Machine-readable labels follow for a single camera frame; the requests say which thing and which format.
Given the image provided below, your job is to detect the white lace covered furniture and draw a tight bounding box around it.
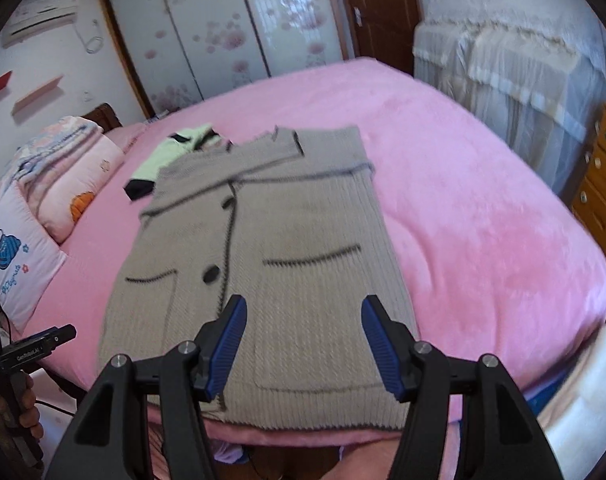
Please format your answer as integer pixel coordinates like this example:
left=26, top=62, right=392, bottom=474
left=413, top=0, right=606, bottom=196

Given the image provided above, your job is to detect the brown wooden door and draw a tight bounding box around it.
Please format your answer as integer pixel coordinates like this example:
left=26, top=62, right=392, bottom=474
left=333, top=0, right=426, bottom=78

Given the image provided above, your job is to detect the pink wall shelf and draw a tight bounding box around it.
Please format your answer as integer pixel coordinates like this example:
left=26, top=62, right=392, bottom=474
left=12, top=76, right=64, bottom=116

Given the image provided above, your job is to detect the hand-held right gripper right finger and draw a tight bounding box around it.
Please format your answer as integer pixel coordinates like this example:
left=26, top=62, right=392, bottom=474
left=360, top=294, right=564, bottom=480

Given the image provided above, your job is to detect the floral sliding door wardrobe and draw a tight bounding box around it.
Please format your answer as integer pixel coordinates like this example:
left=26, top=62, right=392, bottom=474
left=99, top=0, right=354, bottom=118

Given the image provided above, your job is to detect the green and black folded garment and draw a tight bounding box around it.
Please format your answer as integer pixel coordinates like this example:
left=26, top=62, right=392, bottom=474
left=123, top=125, right=234, bottom=201

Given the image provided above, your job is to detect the white coiled cable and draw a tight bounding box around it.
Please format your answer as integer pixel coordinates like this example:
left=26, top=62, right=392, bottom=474
left=78, top=20, right=104, bottom=56

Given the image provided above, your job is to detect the wooden drawer cabinet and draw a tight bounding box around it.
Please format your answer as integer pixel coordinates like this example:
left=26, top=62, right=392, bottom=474
left=570, top=102, right=606, bottom=266

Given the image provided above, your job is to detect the person's left hand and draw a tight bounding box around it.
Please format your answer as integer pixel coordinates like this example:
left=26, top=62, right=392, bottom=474
left=10, top=374, right=42, bottom=441

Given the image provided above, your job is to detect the white air conditioner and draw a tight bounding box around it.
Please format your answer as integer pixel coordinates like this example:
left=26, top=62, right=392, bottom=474
left=3, top=0, right=78, bottom=50

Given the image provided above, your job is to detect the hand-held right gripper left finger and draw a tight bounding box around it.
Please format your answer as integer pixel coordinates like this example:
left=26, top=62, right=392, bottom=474
left=43, top=294, right=249, bottom=480

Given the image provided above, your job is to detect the wooden bed headboard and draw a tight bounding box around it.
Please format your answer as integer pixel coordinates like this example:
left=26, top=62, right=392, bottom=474
left=80, top=102, right=124, bottom=133

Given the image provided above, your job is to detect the white printed pillow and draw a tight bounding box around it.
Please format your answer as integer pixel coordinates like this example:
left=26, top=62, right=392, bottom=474
left=0, top=182, right=68, bottom=333

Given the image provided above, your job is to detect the bed with pink cover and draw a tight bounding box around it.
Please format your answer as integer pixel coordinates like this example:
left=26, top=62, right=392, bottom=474
left=25, top=56, right=606, bottom=448

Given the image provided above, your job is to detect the floral folded quilt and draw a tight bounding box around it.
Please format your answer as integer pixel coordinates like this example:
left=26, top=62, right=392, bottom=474
left=0, top=116, right=104, bottom=211

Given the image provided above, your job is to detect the lilac cloth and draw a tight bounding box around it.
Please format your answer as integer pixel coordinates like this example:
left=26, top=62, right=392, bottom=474
left=213, top=440, right=249, bottom=467

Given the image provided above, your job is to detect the grey knit cardigan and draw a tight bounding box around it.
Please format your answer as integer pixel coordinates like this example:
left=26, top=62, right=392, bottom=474
left=98, top=127, right=421, bottom=431

